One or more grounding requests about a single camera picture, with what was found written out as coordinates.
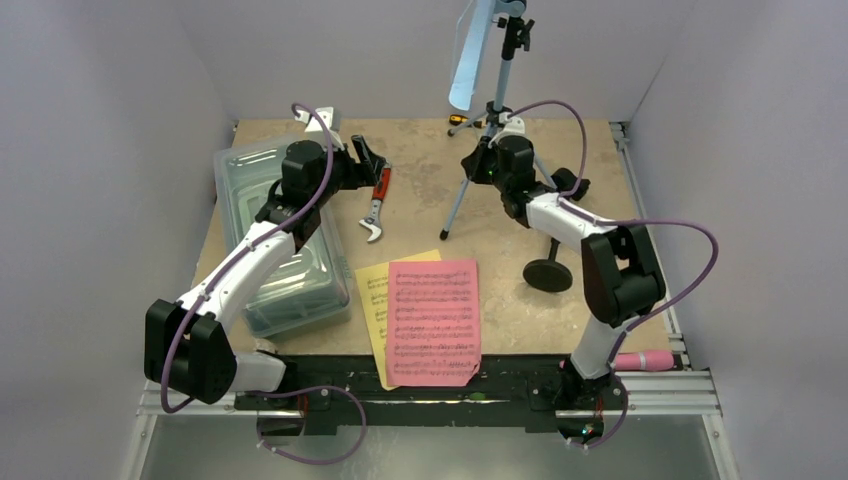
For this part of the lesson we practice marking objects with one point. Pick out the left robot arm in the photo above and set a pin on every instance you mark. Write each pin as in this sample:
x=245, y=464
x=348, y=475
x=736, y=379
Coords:
x=186, y=344

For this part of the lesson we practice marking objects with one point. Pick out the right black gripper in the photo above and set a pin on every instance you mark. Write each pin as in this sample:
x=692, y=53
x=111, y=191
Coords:
x=479, y=162

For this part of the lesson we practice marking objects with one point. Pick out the red handled adjustable wrench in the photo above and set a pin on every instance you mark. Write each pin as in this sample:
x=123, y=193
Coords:
x=371, y=222

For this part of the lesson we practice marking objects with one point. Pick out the yellow sheet music page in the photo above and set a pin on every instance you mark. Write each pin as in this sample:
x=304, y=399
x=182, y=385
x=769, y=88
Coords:
x=372, y=285

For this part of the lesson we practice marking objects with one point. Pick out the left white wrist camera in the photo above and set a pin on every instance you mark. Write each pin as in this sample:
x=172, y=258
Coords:
x=322, y=126

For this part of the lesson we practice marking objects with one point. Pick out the blue perforated music stand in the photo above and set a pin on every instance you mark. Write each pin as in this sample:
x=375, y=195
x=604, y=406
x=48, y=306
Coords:
x=500, y=79

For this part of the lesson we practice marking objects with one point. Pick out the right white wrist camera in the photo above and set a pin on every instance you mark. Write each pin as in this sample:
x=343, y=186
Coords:
x=508, y=125

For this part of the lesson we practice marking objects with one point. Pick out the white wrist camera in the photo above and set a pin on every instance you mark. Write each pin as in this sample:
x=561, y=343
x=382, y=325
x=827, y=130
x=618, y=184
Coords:
x=508, y=125
x=322, y=126

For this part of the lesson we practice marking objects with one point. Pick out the black yellow screwdriver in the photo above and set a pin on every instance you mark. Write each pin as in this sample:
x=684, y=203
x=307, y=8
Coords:
x=456, y=120

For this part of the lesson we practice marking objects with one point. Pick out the clear plastic storage box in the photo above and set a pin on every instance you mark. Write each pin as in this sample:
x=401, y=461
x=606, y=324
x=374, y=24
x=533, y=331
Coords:
x=312, y=290

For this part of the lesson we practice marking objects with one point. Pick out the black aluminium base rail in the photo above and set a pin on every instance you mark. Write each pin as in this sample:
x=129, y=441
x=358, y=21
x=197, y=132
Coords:
x=509, y=391

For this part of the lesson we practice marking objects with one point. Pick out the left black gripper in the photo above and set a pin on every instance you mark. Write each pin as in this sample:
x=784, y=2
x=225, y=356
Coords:
x=358, y=174

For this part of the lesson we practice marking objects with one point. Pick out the black microphone stand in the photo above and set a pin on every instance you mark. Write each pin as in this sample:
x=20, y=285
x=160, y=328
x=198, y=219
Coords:
x=547, y=274

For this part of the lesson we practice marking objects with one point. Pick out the pink sheet music page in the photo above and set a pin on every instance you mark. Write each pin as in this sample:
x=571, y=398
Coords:
x=433, y=323

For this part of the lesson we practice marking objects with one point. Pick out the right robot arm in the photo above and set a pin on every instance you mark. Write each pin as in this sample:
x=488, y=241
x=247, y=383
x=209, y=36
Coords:
x=622, y=280

